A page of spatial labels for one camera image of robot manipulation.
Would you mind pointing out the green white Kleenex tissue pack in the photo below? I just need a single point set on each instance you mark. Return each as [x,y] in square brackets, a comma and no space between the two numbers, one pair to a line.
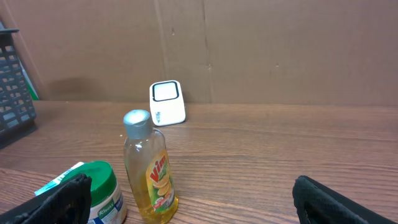
[55,182]

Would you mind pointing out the yellow oil bottle silver cap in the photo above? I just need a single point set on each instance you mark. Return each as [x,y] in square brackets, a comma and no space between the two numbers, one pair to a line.
[148,168]

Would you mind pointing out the green lid white jar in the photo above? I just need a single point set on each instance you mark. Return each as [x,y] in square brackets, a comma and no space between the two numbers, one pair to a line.
[107,201]

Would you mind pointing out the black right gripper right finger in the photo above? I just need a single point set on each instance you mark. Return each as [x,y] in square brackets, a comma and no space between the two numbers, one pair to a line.
[318,204]

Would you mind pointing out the white barcode scanner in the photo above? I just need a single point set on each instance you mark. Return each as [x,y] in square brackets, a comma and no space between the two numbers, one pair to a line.
[167,106]

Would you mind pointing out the brown cardboard back panel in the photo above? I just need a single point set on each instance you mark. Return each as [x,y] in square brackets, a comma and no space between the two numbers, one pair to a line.
[287,52]

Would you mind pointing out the grey plastic mesh basket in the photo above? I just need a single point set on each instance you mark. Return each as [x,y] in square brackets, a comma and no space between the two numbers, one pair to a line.
[17,110]

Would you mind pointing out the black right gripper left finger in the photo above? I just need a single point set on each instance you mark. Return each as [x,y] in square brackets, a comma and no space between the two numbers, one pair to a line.
[69,202]

